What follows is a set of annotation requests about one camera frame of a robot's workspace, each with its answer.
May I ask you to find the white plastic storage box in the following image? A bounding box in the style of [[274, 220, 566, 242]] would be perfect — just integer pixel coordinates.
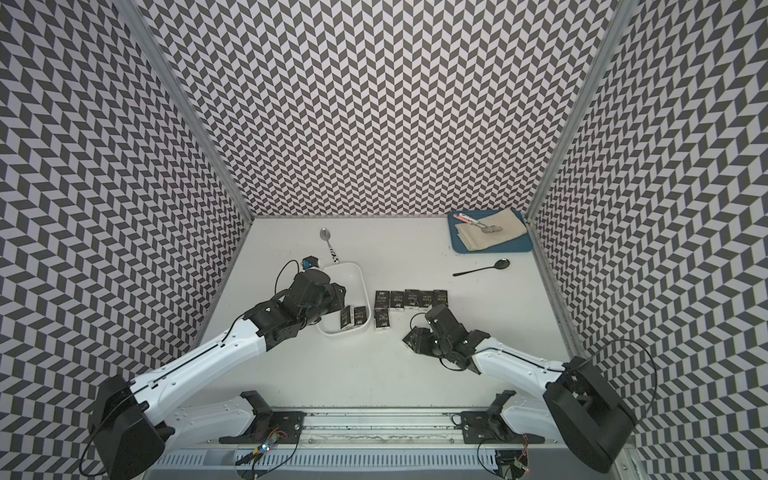
[[316, 262, 373, 338]]

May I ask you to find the red handled fork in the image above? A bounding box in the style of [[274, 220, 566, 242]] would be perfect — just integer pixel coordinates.
[[453, 213, 503, 234]]

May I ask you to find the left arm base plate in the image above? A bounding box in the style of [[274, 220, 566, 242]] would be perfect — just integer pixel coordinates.
[[218, 411, 306, 445]]

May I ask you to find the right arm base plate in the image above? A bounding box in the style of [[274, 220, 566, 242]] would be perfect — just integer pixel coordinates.
[[458, 411, 524, 445]]

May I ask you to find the aluminium front rail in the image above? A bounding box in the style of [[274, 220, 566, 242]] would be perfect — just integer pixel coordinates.
[[155, 407, 637, 450]]

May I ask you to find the beige folded cloth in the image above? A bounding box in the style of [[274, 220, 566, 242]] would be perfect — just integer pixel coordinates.
[[456, 209, 528, 251]]

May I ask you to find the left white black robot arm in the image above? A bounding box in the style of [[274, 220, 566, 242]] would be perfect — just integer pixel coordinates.
[[86, 268, 346, 479]]

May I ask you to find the black pocket tissue pack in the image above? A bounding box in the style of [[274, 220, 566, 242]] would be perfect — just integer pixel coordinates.
[[432, 290, 449, 306], [389, 290, 405, 311], [352, 306, 368, 327], [374, 290, 391, 310], [417, 290, 434, 310], [374, 309, 391, 330], [339, 305, 352, 331], [403, 289, 420, 309]]

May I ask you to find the teal tray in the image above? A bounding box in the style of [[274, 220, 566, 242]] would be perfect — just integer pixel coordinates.
[[447, 208, 533, 254]]

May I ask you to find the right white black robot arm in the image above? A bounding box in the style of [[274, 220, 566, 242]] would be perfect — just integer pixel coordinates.
[[403, 305, 638, 474]]

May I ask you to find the black spoon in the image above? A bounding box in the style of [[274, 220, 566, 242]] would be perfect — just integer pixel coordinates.
[[453, 258, 511, 277]]

